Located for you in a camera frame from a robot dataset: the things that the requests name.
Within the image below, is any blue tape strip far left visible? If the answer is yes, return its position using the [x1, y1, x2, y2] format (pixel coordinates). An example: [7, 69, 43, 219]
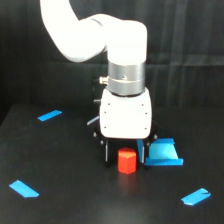
[38, 110, 62, 122]

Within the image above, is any red hexagonal block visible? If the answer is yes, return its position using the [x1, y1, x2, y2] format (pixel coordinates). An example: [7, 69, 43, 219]
[118, 148, 137, 174]

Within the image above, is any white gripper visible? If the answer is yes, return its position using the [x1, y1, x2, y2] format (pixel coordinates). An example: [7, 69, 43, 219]
[87, 87, 165, 168]

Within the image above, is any blue tape strip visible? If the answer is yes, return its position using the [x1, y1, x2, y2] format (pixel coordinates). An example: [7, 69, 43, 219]
[181, 188, 211, 206]
[38, 110, 62, 122]
[9, 180, 39, 198]

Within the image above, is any blue tape strip near right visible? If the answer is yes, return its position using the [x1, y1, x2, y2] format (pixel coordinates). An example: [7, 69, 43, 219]
[181, 188, 211, 206]

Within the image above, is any blue tape strip near left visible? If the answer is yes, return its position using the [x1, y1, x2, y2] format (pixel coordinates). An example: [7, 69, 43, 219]
[9, 180, 39, 198]

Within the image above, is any blue tape square marker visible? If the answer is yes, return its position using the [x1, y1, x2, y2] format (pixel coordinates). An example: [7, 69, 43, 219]
[145, 138, 184, 166]

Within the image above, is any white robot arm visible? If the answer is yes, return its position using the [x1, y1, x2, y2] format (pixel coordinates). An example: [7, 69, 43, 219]
[40, 0, 157, 166]

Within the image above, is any black backdrop curtain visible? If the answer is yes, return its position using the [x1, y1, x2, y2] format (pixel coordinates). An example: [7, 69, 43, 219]
[0, 0, 224, 123]

